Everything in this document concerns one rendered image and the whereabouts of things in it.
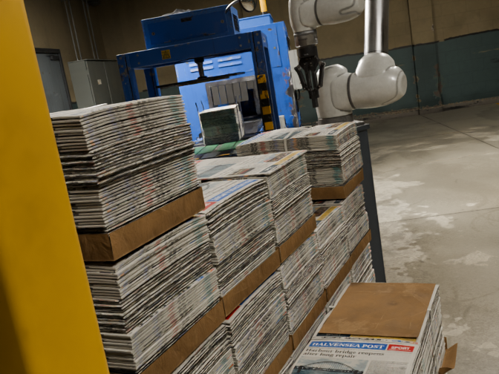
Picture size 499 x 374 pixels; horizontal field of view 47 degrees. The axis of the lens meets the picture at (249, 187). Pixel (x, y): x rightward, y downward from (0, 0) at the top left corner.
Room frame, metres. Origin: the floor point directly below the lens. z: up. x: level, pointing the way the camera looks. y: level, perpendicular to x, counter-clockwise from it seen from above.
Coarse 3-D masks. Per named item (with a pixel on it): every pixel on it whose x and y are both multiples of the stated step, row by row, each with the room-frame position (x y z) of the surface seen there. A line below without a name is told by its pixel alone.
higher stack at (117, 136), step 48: (96, 144) 0.84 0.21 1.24; (144, 144) 0.94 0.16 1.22; (192, 144) 1.07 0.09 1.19; (96, 192) 0.83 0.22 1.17; (144, 192) 0.93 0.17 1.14; (192, 240) 1.03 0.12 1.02; (96, 288) 0.85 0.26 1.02; (144, 288) 0.89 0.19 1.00; (192, 288) 1.00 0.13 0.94; (144, 336) 0.85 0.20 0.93
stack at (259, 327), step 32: (352, 192) 2.00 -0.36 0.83; (320, 224) 1.66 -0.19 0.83; (352, 224) 1.95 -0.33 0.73; (320, 256) 1.60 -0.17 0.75; (256, 288) 1.24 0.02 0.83; (288, 288) 1.36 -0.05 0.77; (320, 288) 1.57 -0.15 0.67; (256, 320) 1.19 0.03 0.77; (288, 320) 1.35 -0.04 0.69; (320, 320) 1.55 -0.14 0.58; (256, 352) 1.17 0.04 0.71
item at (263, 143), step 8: (288, 128) 2.26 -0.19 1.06; (256, 136) 2.21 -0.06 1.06; (264, 136) 2.16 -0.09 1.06; (272, 136) 2.12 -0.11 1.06; (280, 136) 2.08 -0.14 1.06; (240, 144) 2.08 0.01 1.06; (248, 144) 2.04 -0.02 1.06; (256, 144) 2.03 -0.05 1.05; (264, 144) 2.02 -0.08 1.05; (272, 144) 2.00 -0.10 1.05; (240, 152) 2.06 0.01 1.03; (248, 152) 2.05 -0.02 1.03; (256, 152) 2.03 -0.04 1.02; (264, 152) 2.02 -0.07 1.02; (272, 152) 2.01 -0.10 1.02
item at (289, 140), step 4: (300, 128) 2.22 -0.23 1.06; (304, 128) 2.21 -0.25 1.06; (308, 128) 2.18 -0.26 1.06; (296, 132) 2.12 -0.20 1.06; (300, 132) 2.10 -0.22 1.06; (284, 136) 2.06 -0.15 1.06; (292, 136) 2.02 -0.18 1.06; (276, 140) 2.00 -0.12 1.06; (280, 140) 1.99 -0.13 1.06; (288, 140) 1.98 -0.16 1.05; (292, 140) 1.97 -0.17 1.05; (280, 144) 1.99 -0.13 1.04; (288, 144) 1.98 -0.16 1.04; (292, 144) 1.97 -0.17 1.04; (280, 148) 2.00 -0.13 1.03; (288, 148) 1.99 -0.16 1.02; (292, 148) 1.97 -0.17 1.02
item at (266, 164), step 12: (252, 156) 1.66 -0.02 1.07; (264, 156) 1.62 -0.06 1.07; (276, 156) 1.58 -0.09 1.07; (288, 156) 1.55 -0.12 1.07; (204, 168) 1.58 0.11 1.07; (216, 168) 1.55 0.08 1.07; (228, 168) 1.51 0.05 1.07; (240, 168) 1.48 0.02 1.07; (252, 168) 1.44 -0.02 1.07; (264, 168) 1.41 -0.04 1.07; (276, 168) 1.39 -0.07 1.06
